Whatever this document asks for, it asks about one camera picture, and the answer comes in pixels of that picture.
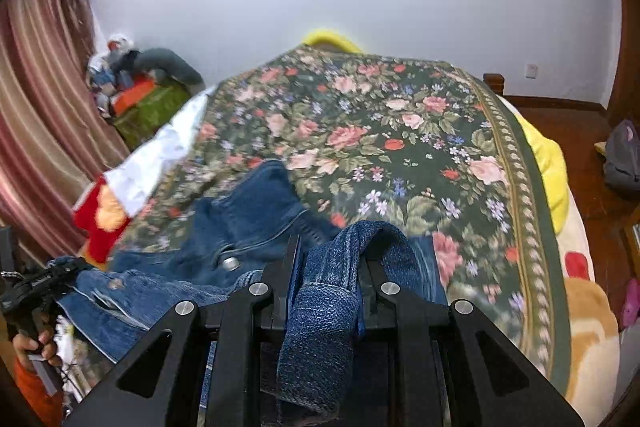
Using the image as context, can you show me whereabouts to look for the blue denim jacket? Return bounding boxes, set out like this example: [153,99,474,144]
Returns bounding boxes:
[56,159,449,417]

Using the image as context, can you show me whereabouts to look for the yellow blanket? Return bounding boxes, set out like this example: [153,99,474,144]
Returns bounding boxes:
[301,28,572,239]

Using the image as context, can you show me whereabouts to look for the pink cloth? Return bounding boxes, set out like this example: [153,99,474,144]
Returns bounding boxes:
[620,278,640,329]

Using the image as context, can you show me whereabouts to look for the person's left hand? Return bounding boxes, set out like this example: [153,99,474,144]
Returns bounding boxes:
[12,326,64,369]

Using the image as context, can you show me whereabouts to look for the white cloth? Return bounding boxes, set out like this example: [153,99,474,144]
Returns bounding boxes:
[101,88,212,216]

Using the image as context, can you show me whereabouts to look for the person's left forearm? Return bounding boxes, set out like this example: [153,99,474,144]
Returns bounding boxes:
[14,356,65,427]

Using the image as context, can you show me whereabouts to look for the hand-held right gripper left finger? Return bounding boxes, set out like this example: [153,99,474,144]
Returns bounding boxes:
[64,233,302,427]

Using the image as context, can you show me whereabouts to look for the grey bag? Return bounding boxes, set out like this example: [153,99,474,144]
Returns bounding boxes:
[602,119,640,194]

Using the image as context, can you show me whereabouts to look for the orange box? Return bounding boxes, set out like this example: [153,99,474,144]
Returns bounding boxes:
[109,78,157,116]

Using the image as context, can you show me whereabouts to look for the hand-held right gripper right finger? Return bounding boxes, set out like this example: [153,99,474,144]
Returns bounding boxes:
[359,256,587,427]

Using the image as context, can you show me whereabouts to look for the cream printed blanket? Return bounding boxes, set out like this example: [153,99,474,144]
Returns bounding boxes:
[549,201,624,414]

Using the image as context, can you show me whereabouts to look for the red plush toy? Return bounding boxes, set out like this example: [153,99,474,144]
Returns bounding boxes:
[71,174,135,267]

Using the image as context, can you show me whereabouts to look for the wooden door frame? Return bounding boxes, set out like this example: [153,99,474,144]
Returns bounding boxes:
[606,0,640,120]

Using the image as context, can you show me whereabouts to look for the grey plush pillow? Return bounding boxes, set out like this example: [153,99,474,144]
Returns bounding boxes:
[131,47,206,88]

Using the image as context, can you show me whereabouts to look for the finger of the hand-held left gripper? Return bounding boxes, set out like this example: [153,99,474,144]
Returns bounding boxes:
[47,256,95,282]

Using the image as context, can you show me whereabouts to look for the striped brown curtain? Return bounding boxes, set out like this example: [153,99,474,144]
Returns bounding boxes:
[0,0,132,259]

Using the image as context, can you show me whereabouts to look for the wooden bed post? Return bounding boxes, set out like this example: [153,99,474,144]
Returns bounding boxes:
[482,73,505,98]

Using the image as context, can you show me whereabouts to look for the green floral blanket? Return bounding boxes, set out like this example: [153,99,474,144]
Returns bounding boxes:
[115,44,574,404]

